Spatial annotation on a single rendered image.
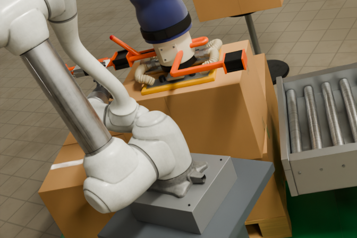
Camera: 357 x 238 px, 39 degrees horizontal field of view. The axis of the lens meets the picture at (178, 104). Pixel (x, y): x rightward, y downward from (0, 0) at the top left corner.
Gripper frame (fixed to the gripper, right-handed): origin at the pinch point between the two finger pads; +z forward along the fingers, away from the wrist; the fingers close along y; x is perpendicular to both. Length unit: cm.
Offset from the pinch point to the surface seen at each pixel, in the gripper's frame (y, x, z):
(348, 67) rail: 48, 98, 51
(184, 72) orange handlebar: -0.5, 36.2, -13.0
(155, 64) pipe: 5.2, 16.0, 12.0
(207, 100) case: 18.6, 39.0, -5.3
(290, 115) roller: 52, 68, 24
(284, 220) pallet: 95, 55, -2
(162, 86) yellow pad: 10.9, 20.1, 0.2
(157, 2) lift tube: -24.8, 29.4, 5.0
